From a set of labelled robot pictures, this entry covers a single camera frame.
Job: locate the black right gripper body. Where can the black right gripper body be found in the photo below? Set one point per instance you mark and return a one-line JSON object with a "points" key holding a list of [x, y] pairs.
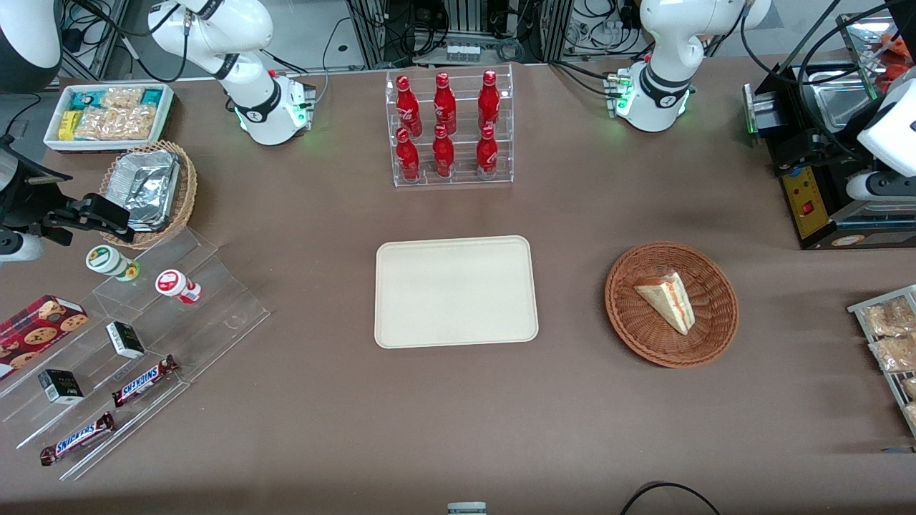
{"points": [[23, 187]]}

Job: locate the triangular sandwich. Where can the triangular sandwich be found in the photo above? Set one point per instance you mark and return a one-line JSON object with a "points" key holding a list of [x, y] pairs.
{"points": [[673, 300]]}

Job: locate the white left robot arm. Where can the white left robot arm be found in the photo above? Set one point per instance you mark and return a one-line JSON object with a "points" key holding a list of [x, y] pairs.
{"points": [[665, 43]]}

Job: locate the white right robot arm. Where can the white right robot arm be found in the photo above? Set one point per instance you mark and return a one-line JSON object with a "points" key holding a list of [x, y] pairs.
{"points": [[250, 107]]}

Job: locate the silver foil tray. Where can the silver foil tray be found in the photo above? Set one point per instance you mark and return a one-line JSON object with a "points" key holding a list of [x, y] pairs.
{"points": [[147, 186]]}

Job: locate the light tan wicker basket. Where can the light tan wicker basket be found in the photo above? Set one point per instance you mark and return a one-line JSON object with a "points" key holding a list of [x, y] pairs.
{"points": [[188, 193]]}

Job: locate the cream plastic tray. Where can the cream plastic tray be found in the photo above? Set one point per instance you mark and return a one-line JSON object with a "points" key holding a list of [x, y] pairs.
{"points": [[455, 292]]}

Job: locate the brown wicker basket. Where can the brown wicker basket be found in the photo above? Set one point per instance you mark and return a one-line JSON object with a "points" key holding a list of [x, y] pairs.
{"points": [[644, 332]]}

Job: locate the green-lid yogurt cup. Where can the green-lid yogurt cup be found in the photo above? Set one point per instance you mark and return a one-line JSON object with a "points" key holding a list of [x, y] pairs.
{"points": [[106, 260]]}

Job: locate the white rectangular snack bin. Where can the white rectangular snack bin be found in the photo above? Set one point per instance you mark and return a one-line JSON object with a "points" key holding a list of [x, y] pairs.
{"points": [[51, 139]]}

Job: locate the yellow snack packet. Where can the yellow snack packet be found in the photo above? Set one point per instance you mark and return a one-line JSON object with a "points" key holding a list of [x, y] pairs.
{"points": [[68, 125]]}

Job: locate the large clear cracker bag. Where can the large clear cracker bag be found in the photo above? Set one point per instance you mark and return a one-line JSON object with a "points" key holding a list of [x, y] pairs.
{"points": [[114, 123]]}

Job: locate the red-lid yogurt cup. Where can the red-lid yogurt cup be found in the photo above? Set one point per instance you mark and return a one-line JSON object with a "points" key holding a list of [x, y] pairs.
{"points": [[172, 283]]}

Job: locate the teal snack packet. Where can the teal snack packet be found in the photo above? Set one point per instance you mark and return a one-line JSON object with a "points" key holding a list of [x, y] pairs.
{"points": [[152, 97], [86, 100]]}

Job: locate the red plaid cookie box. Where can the red plaid cookie box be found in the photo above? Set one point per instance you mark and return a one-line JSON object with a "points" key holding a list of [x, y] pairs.
{"points": [[28, 332]]}

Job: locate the small clear cracker bag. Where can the small clear cracker bag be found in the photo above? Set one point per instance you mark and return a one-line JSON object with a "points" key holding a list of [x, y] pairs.
{"points": [[122, 98]]}

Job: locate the small black carton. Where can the small black carton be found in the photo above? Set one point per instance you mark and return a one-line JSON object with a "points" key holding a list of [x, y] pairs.
{"points": [[61, 386], [126, 340]]}

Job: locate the clear acrylic stepped display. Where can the clear acrylic stepped display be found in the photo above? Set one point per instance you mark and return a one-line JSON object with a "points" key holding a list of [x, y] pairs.
{"points": [[215, 322]]}

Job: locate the Snickers chocolate bar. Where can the Snickers chocolate bar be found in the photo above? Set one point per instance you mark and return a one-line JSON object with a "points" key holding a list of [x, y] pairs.
{"points": [[143, 381], [77, 439]]}

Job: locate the red cola bottle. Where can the red cola bottle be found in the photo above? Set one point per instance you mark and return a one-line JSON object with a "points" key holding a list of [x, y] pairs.
{"points": [[444, 104], [407, 157], [486, 151], [407, 107], [489, 100], [443, 154]]}

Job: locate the clear acrylic bottle rack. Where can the clear acrylic bottle rack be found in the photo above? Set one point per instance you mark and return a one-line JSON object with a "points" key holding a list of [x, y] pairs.
{"points": [[465, 179]]}

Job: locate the small grey device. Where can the small grey device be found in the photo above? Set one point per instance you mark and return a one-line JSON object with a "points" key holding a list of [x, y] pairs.
{"points": [[466, 508]]}

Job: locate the black food warmer machine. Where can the black food warmer machine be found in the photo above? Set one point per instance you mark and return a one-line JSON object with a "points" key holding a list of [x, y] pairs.
{"points": [[809, 193]]}

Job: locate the stainless steel pan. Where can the stainless steel pan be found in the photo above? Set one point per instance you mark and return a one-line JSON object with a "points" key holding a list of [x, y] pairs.
{"points": [[837, 100]]}

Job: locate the clear bag of snacks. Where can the clear bag of snacks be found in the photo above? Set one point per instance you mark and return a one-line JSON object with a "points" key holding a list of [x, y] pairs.
{"points": [[887, 318], [894, 354]]}

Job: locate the red sausage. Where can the red sausage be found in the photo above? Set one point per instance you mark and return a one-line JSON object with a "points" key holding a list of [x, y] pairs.
{"points": [[903, 71], [894, 46]]}

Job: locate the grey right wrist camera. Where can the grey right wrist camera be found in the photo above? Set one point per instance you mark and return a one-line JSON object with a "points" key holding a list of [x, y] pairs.
{"points": [[18, 247]]}

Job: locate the aluminium frame rack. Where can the aluminium frame rack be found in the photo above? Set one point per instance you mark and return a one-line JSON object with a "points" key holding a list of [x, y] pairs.
{"points": [[465, 21]]}

